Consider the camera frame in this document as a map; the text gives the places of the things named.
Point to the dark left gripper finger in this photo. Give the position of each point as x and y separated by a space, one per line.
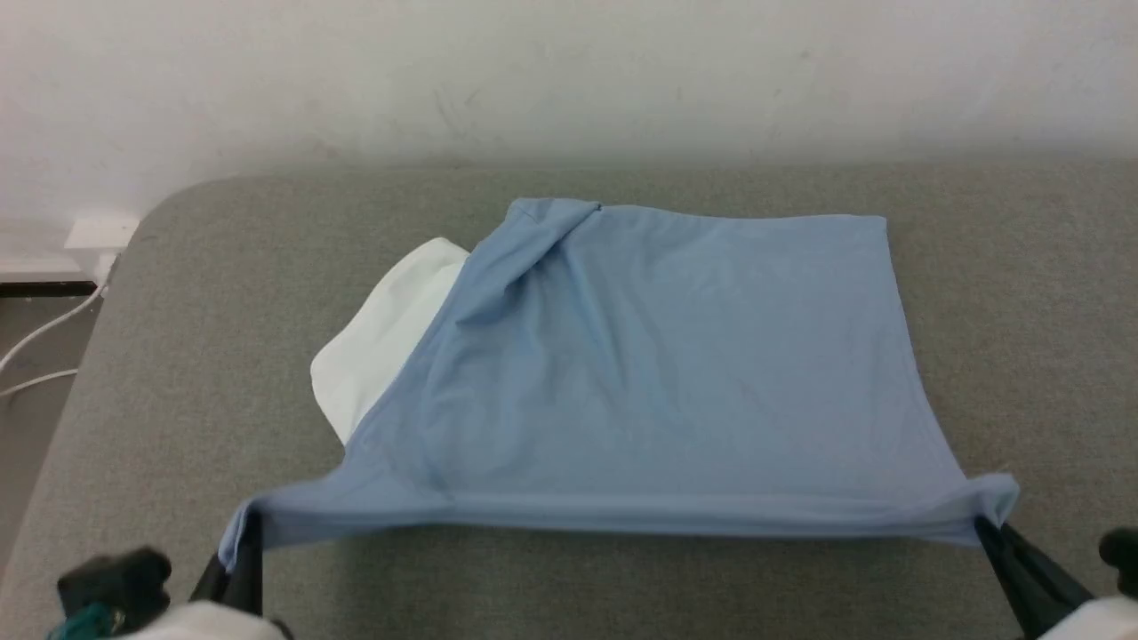
251 569
213 582

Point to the grey fabric sofa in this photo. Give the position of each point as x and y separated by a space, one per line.
622 587

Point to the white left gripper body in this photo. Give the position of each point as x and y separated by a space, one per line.
200 622

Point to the white wall socket box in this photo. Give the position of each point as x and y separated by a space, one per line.
102 233

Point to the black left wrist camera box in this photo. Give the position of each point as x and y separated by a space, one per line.
116 582

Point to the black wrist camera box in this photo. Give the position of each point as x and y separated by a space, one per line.
1122 560
116 582

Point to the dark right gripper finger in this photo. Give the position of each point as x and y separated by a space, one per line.
1049 578
1013 578

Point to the blue polo shirt white sleeves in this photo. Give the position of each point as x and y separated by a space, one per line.
658 373

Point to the black skirting strip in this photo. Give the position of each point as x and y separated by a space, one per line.
44 289

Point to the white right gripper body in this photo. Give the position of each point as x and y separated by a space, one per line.
1098 622

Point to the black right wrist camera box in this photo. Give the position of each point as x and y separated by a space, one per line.
1122 560

